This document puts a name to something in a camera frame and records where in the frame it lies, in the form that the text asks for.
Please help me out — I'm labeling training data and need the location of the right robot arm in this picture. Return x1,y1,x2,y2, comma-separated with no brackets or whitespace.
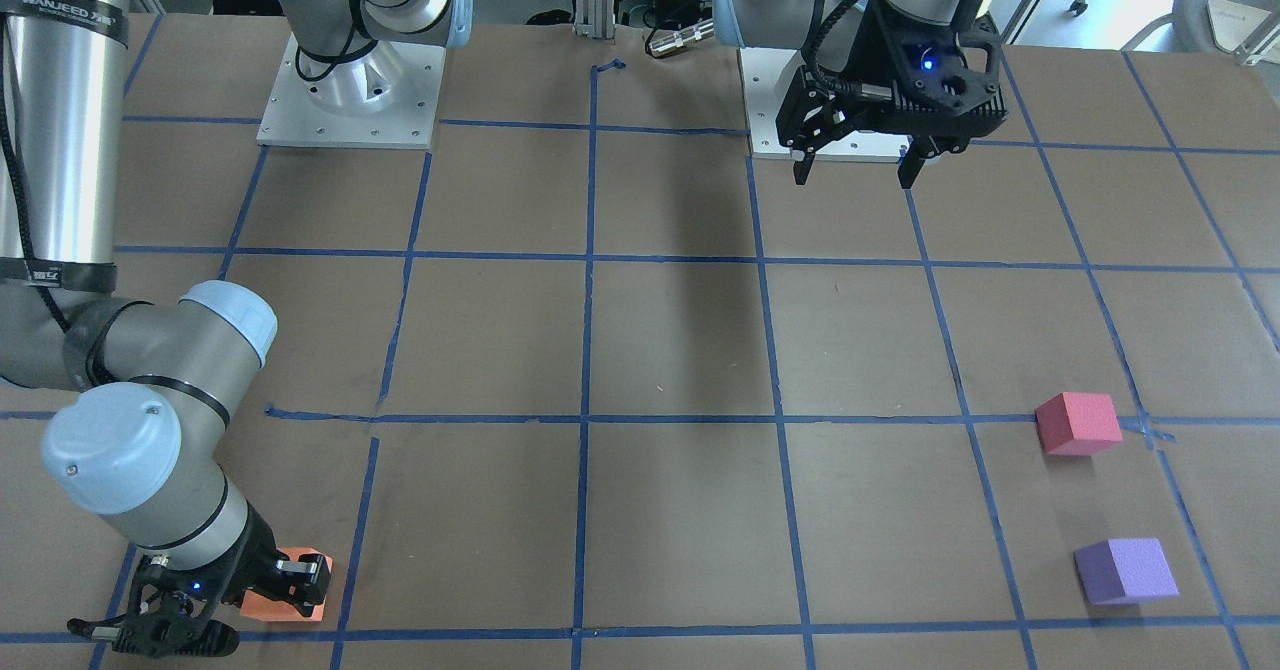
3,0,332,658

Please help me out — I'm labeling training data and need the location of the pink foam block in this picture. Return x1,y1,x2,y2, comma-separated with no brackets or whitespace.
1036,392,1124,456

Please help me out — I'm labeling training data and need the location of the purple foam block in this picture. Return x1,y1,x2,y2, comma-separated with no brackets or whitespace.
1073,537,1180,606

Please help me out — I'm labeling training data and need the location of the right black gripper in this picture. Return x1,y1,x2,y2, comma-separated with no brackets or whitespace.
67,506,333,658

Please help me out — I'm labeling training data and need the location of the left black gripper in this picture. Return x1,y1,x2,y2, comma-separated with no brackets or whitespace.
776,0,1009,190

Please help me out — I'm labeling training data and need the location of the orange foam block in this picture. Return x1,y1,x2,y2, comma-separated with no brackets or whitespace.
239,548,334,623

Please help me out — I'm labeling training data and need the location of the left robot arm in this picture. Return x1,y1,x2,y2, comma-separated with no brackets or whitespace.
713,0,1009,190

